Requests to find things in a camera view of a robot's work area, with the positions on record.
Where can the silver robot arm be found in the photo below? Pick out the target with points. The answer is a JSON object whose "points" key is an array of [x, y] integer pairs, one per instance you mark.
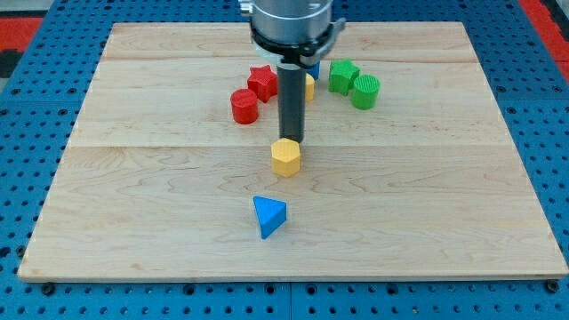
{"points": [[292, 33]]}

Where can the yellow hexagon block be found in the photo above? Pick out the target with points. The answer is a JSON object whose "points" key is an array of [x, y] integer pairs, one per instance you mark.
{"points": [[285, 157]]}

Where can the blue triangle block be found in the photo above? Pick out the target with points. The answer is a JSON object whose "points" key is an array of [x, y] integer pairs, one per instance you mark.
{"points": [[271, 214]]}

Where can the red cylinder block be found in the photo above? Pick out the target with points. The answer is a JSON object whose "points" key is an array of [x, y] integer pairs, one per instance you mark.
{"points": [[244, 105]]}

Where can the red star block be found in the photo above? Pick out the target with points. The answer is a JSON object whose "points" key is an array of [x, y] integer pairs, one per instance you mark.
{"points": [[263, 81]]}

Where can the black cylindrical pointer rod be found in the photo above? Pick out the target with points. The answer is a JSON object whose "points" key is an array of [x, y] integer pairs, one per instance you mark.
{"points": [[291, 95]]}

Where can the yellow block behind rod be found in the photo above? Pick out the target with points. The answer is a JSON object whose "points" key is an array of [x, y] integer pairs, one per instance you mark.
{"points": [[309, 87]]}

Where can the blue block behind rod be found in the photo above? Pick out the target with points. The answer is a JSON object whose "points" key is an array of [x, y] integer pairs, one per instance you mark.
{"points": [[314, 71]]}

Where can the green star block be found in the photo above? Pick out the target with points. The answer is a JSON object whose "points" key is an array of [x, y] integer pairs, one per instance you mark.
{"points": [[342, 74]]}

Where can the green cylinder block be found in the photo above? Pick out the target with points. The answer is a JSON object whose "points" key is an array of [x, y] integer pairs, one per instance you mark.
{"points": [[365, 92]]}

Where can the light wooden board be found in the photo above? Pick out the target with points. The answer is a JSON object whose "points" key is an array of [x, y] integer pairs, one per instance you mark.
{"points": [[157, 181]]}

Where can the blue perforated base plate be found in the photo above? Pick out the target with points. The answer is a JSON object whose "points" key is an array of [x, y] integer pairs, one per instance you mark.
{"points": [[40, 102]]}

